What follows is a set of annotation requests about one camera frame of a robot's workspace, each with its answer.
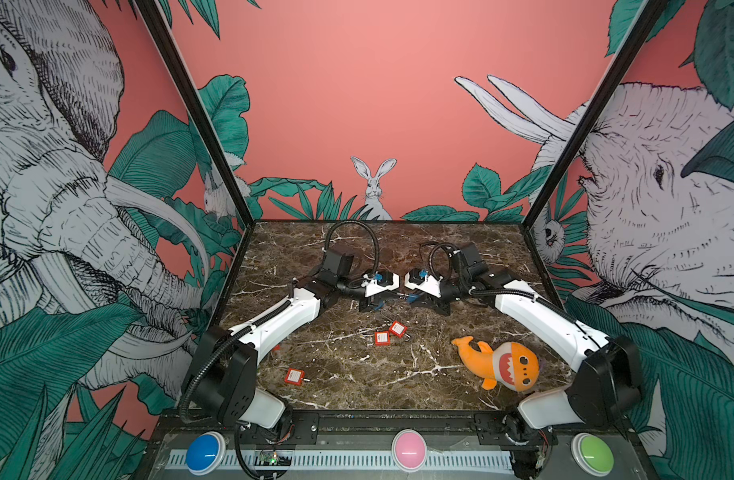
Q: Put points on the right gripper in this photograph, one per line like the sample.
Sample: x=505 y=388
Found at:
x=435 y=303

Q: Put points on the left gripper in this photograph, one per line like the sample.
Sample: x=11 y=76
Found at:
x=369 y=304

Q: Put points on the red padlock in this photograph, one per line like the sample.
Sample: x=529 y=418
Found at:
x=398 y=329
x=295 y=377
x=383 y=338

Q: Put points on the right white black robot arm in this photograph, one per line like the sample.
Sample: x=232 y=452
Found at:
x=608 y=373

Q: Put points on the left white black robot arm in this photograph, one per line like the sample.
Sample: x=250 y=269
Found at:
x=221 y=382

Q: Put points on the orange shark plush toy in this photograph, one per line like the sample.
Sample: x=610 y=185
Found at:
x=511 y=364

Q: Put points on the pink push button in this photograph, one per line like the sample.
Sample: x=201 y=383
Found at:
x=409 y=450

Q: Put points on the green push button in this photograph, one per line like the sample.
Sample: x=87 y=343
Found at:
x=592 y=454

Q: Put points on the white vented strip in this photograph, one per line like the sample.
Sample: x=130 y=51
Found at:
x=310 y=460

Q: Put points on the blue push button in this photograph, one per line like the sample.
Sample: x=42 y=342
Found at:
x=206 y=453

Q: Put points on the black front mounting rail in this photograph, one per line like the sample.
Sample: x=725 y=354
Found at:
x=307 y=427

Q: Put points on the right black frame post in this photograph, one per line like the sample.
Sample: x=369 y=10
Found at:
x=636 y=36

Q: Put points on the black frame post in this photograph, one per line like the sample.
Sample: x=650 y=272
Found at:
x=636 y=36
x=154 y=20

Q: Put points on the left black frame post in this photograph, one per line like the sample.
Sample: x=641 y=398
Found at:
x=154 y=20

